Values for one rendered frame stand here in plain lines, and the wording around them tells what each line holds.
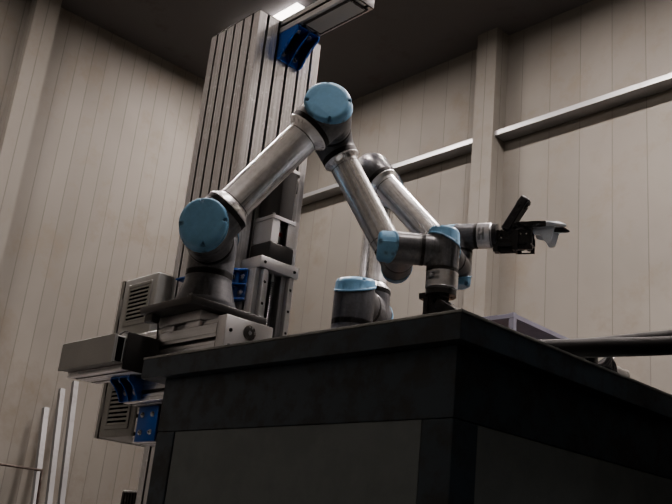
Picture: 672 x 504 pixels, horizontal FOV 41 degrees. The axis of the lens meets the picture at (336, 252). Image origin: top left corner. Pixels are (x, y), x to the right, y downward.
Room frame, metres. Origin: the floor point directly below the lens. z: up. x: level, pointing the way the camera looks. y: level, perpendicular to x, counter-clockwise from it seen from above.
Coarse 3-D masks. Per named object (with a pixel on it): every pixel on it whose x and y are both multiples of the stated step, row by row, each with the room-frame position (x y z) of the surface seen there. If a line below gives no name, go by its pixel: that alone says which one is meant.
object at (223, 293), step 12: (192, 276) 2.10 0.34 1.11; (204, 276) 2.09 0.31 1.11; (216, 276) 2.09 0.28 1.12; (228, 276) 2.12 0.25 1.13; (180, 288) 2.11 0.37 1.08; (192, 288) 2.08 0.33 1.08; (204, 288) 2.08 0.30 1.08; (216, 288) 2.09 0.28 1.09; (228, 288) 2.11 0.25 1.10; (216, 300) 2.08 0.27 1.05; (228, 300) 2.10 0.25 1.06
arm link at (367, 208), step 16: (352, 144) 2.10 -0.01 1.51; (336, 160) 2.09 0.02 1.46; (352, 160) 2.10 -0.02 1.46; (336, 176) 2.12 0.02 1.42; (352, 176) 2.09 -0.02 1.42; (352, 192) 2.10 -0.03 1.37; (368, 192) 2.09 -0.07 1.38; (352, 208) 2.12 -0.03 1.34; (368, 208) 2.09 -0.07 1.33; (368, 224) 2.10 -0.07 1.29; (384, 224) 2.09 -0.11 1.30; (368, 240) 2.12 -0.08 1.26; (384, 272) 2.13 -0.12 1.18; (400, 272) 2.07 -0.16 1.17
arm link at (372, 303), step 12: (336, 288) 2.45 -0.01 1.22; (348, 288) 2.42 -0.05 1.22; (360, 288) 2.42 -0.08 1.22; (372, 288) 2.44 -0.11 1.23; (336, 300) 2.44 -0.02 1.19; (348, 300) 2.42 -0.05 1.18; (360, 300) 2.42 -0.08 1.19; (372, 300) 2.45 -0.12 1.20; (336, 312) 2.44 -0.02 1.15; (348, 312) 2.42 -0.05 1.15; (360, 312) 2.42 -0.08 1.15; (372, 312) 2.45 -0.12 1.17
